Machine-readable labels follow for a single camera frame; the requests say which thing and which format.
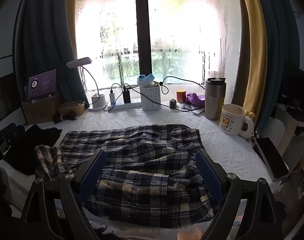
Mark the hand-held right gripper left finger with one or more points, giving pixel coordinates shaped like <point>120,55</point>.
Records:
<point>92,172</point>

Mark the blue curtain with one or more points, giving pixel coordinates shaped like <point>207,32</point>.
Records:
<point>274,42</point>
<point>47,42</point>

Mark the brown food container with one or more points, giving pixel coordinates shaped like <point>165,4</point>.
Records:
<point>72,108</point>

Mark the steel tumbler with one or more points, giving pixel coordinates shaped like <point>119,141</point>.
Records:
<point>215,100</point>

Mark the white textured table cloth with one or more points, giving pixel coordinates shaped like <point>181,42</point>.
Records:
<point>216,135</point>

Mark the papers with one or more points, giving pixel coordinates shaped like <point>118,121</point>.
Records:
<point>194,108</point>

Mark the black cloth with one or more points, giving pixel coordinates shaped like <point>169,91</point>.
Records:
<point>34,140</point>

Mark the yellow figurine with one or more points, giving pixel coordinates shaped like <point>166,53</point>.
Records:
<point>251,115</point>

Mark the white perforated basket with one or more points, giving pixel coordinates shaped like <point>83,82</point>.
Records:
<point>151,98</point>

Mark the cardboard box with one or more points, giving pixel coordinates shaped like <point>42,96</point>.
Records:
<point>39,110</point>

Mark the black phone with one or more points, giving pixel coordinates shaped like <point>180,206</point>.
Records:
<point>271,157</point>

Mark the dark window frame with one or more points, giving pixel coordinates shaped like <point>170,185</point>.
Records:
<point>143,30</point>

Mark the tablet with purple screen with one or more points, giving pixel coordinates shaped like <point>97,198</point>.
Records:
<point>42,83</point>

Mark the black charger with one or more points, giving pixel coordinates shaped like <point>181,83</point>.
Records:
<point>127,96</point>

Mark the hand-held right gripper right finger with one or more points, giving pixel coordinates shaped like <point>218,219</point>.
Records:
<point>208,172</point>

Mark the orange can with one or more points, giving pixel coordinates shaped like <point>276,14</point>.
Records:
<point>181,96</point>

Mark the small grey stone ball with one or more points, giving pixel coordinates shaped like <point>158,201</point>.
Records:
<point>173,103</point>

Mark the plaid pants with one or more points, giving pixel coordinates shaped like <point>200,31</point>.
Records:
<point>147,155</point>

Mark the white side table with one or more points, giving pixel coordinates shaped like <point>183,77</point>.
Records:
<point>291,127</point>

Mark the white power strip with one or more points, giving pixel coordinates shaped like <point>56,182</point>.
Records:
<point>122,105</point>

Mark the purple plush toy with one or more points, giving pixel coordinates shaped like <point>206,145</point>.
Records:
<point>194,98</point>

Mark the white cartoon mug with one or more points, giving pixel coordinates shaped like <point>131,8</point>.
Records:
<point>231,120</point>

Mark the yellow curtain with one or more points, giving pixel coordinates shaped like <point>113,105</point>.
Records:
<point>72,17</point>
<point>254,55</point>

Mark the white charger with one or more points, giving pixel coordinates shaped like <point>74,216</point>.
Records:
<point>112,98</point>

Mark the blue packet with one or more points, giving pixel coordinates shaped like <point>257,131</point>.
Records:
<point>144,80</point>

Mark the white desk lamp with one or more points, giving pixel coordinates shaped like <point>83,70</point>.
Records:
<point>99,101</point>

